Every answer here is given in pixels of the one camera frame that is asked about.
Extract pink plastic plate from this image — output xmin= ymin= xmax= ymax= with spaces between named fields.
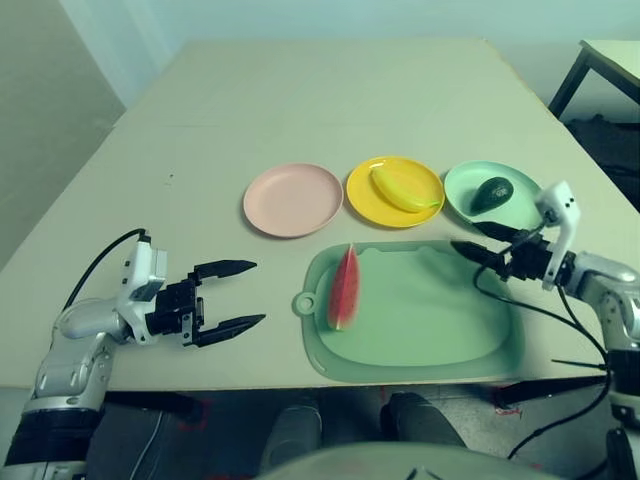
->
xmin=243 ymin=162 xmax=344 ymax=239

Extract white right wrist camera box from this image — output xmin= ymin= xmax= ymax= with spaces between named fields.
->
xmin=534 ymin=180 xmax=581 ymax=291

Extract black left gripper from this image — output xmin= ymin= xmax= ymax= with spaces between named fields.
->
xmin=144 ymin=258 xmax=267 ymax=350

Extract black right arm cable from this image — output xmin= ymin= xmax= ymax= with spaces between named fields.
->
xmin=472 ymin=209 xmax=640 ymax=461

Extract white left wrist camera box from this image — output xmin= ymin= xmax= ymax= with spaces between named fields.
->
xmin=119 ymin=239 xmax=169 ymax=304

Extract yellow plastic plate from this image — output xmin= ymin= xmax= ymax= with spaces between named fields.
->
xmin=346 ymin=156 xmax=445 ymax=229

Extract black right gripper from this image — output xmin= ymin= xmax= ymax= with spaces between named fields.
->
xmin=449 ymin=219 xmax=554 ymax=286

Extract translucent green cutting board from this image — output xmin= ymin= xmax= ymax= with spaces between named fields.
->
xmin=302 ymin=239 xmax=526 ymax=384

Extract side table with black legs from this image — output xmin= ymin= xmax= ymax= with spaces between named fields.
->
xmin=548 ymin=39 xmax=640 ymax=121

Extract mint green plastic plate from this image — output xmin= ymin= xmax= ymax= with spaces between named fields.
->
xmin=443 ymin=160 xmax=546 ymax=226

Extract dark green toy avocado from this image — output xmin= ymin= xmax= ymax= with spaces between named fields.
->
xmin=469 ymin=176 xmax=515 ymax=213

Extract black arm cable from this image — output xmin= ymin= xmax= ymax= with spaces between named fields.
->
xmin=472 ymin=209 xmax=640 ymax=461
xmin=62 ymin=228 xmax=151 ymax=321

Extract toy watermelon slice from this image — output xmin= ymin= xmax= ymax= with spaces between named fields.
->
xmin=327 ymin=243 xmax=362 ymax=332

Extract yellow toy banana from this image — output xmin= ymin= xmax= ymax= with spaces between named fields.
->
xmin=368 ymin=166 xmax=445 ymax=215

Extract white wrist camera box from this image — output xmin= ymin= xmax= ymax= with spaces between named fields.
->
xmin=119 ymin=239 xmax=169 ymax=304
xmin=534 ymin=180 xmax=581 ymax=291

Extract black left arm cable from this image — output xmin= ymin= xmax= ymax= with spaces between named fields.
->
xmin=62 ymin=228 xmax=151 ymax=321

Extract pale robot torso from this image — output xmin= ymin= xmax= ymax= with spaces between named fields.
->
xmin=257 ymin=442 xmax=506 ymax=480

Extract light green ring-handled cutting board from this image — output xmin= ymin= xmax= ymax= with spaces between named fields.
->
xmin=292 ymin=242 xmax=516 ymax=369

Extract grey robot right leg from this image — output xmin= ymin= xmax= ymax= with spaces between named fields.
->
xmin=379 ymin=392 xmax=469 ymax=451

